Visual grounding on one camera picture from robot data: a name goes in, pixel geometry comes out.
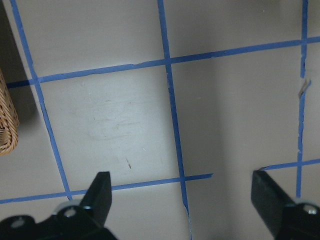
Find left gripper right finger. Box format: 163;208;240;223
250;170;296;235

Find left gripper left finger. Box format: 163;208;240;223
79;171;112;227

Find brown wicker basket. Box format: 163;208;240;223
0;71;20;156

